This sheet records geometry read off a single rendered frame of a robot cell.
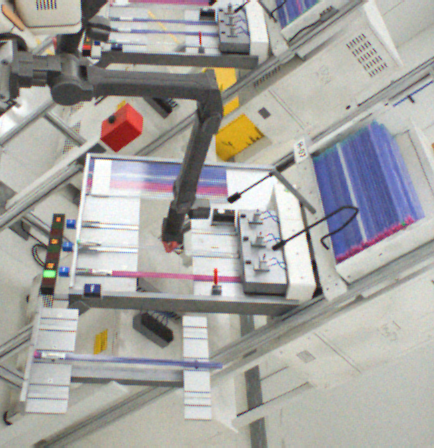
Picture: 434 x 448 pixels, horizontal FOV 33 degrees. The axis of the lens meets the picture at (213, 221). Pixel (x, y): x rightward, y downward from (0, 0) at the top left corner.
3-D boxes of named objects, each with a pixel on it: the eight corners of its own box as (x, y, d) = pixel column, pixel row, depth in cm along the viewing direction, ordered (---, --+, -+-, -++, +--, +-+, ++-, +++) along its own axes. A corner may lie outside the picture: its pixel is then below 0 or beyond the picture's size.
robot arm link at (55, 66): (39, 53, 172) (40, 69, 169) (83, 57, 175) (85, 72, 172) (36, 82, 179) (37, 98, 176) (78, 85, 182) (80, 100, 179)
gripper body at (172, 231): (182, 223, 239) (186, 206, 234) (182, 245, 231) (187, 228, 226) (162, 221, 237) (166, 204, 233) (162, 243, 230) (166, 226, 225)
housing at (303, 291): (282, 313, 234) (290, 283, 225) (266, 211, 270) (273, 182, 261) (306, 314, 235) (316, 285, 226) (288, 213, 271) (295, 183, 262)
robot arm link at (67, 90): (227, 62, 188) (235, 90, 182) (214, 100, 198) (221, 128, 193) (48, 51, 174) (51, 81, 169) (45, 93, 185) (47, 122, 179)
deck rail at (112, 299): (68, 307, 225) (68, 293, 220) (69, 302, 226) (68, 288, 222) (295, 317, 233) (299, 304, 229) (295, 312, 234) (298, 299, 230)
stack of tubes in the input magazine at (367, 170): (335, 260, 221) (414, 217, 210) (311, 157, 259) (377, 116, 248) (357, 281, 228) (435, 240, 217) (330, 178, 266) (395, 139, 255)
